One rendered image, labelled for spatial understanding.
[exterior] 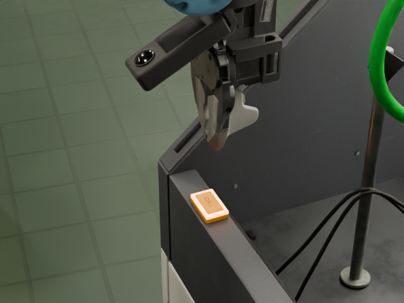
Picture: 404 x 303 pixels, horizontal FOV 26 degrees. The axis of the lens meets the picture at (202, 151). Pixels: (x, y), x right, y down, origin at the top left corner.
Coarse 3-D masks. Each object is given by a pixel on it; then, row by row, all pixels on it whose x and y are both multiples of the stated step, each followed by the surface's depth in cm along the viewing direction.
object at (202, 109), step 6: (198, 78) 102; (198, 84) 102; (204, 84) 101; (198, 90) 102; (204, 90) 101; (198, 96) 103; (204, 96) 101; (198, 102) 103; (204, 102) 102; (198, 108) 104; (204, 108) 103; (198, 114) 104; (204, 114) 103; (204, 120) 103; (204, 126) 104; (204, 132) 104
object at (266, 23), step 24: (240, 0) 91; (264, 0) 95; (240, 24) 95; (264, 24) 96; (216, 48) 95; (240, 48) 95; (264, 48) 96; (216, 72) 95; (240, 72) 98; (264, 72) 98
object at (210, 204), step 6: (204, 192) 111; (210, 192) 111; (198, 198) 110; (204, 198) 110; (210, 198) 110; (204, 204) 109; (210, 204) 109; (216, 204) 109; (198, 210) 110; (210, 210) 108; (216, 210) 108; (222, 216) 108; (210, 222) 108
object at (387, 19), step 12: (396, 0) 75; (384, 12) 76; (396, 12) 75; (384, 24) 76; (384, 36) 76; (372, 48) 77; (384, 48) 77; (372, 60) 78; (372, 72) 79; (372, 84) 80; (384, 84) 80; (384, 96) 80; (384, 108) 82; (396, 108) 82
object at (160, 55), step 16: (192, 16) 95; (208, 16) 94; (176, 32) 95; (192, 32) 93; (208, 32) 93; (224, 32) 94; (144, 48) 95; (160, 48) 94; (176, 48) 93; (192, 48) 93; (208, 48) 94; (128, 64) 95; (144, 64) 93; (160, 64) 93; (176, 64) 93; (144, 80) 93; (160, 80) 94
